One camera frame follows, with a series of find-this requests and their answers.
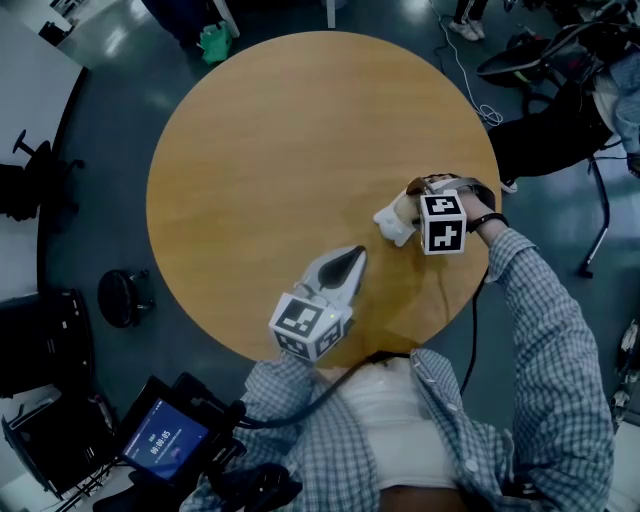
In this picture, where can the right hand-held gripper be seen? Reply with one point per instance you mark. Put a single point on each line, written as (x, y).
(442, 225)

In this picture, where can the black mesh office chair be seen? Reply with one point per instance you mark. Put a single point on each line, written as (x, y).
(540, 50)

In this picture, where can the black tablet mount rig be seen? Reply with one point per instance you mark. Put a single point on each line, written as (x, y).
(235, 460)

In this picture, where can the person's left forearm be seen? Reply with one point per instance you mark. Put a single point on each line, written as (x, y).
(280, 385)

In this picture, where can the beige bar of soap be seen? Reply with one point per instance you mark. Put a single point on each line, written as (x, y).
(405, 206)

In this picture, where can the person's right hand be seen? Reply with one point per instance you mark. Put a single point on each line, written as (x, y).
(479, 207)

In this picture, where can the black cabinet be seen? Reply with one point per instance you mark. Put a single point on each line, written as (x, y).
(45, 345)

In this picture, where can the black wristband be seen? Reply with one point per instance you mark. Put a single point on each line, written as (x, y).
(492, 220)

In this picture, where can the green bag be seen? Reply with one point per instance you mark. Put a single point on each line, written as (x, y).
(216, 42)

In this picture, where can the person's white undershirt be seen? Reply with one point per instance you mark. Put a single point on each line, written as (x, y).
(400, 415)

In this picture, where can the person's right forearm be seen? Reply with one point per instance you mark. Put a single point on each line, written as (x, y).
(530, 285)

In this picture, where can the white table leg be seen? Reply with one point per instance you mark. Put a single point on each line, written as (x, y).
(331, 12)

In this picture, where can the black equipment case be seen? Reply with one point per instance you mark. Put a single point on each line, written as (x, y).
(55, 450)

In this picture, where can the black round stool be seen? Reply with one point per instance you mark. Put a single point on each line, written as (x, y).
(117, 297)

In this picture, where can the tablet with timer screen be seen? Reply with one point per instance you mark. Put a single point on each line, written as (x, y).
(167, 440)

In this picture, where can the grey metal chair leg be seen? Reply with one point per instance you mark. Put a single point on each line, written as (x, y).
(599, 220)

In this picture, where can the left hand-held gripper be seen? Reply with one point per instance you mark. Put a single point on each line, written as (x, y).
(310, 325)

